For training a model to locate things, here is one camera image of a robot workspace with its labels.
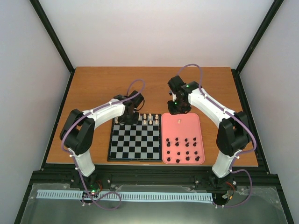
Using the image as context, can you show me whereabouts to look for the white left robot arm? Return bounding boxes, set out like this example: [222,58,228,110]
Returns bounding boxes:
[59,91,144,188]

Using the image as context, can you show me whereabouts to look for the black aluminium frame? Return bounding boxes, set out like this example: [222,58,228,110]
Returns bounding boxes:
[15,0,294,224]

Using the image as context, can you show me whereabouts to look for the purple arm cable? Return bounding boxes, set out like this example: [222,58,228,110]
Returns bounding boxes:
[177,63,257,209]
[61,79,122,210]

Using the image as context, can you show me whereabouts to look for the black white chessboard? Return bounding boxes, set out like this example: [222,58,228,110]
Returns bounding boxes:
[107,114,162,162]

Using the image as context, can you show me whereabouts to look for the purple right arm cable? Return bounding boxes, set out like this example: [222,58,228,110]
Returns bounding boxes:
[177,63,257,209]

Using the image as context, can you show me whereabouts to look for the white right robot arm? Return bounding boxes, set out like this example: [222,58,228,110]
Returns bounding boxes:
[167,76,253,189]

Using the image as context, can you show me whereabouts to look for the pink piece tray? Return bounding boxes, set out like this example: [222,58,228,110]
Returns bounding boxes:
[161,113,205,165]

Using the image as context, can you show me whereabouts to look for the light blue cable duct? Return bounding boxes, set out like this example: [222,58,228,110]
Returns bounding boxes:
[36,189,213,203]

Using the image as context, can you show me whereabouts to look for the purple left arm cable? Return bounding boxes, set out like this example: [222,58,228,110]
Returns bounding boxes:
[61,79,122,210]

